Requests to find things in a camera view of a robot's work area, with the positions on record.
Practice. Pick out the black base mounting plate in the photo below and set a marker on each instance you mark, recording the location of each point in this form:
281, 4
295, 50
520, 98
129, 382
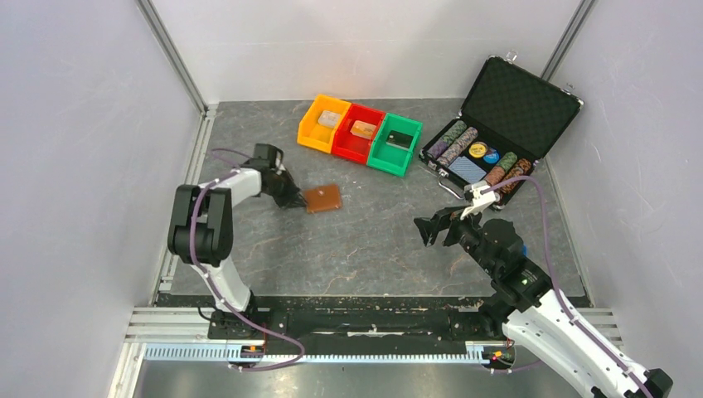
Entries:
348, 325

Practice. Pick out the card stack in red bin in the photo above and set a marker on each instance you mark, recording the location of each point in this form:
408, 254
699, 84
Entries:
363, 129

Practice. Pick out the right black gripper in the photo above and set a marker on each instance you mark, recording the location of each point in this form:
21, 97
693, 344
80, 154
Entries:
429, 227

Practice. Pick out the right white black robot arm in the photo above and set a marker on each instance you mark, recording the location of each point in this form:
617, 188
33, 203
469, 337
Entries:
528, 309

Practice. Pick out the green plastic bin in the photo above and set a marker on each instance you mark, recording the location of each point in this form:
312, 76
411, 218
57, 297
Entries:
383, 157

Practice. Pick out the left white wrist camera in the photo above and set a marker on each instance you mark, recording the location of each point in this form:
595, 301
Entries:
276, 160

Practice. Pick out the brown leather card holder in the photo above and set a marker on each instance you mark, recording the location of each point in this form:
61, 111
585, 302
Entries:
323, 198

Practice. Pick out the blue playing card deck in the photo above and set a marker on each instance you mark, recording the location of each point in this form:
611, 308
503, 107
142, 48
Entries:
466, 169

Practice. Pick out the card stack in yellow bin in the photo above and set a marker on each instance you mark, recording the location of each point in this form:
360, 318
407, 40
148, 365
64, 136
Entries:
329, 119

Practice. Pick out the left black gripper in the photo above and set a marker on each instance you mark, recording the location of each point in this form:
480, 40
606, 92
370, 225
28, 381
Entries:
293, 199

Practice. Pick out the yellow dealer button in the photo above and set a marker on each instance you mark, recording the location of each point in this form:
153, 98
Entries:
478, 149

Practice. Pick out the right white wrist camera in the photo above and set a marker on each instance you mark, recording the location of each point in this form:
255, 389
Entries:
480, 196

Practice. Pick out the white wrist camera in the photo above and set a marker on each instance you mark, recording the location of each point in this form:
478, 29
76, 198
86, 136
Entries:
480, 196
276, 160

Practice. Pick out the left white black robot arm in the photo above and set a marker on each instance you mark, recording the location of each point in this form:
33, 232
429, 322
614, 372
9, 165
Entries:
201, 230

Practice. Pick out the dark card in green bin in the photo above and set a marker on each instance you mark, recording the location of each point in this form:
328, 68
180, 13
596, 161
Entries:
399, 140

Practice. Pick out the red plastic bin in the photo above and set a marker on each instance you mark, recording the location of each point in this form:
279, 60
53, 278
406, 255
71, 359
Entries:
350, 147

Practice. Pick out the black poker chip case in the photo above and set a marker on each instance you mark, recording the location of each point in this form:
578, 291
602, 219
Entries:
512, 111

